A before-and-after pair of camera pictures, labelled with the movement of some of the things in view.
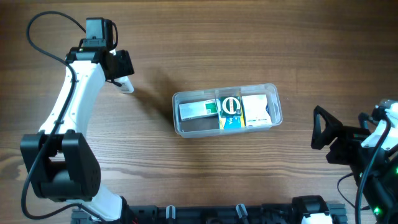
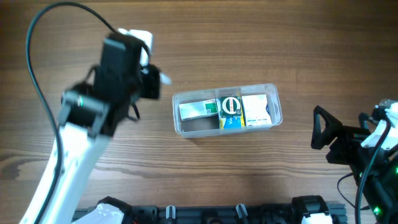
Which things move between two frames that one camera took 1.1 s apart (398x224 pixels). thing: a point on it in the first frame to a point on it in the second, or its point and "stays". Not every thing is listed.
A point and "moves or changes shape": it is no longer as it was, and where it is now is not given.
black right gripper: x=337 y=140 stays
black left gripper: x=123 y=65 to x=152 y=82
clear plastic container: x=226 y=110 stays
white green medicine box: x=198 y=109 stays
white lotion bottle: x=127 y=86 moves or changes shape
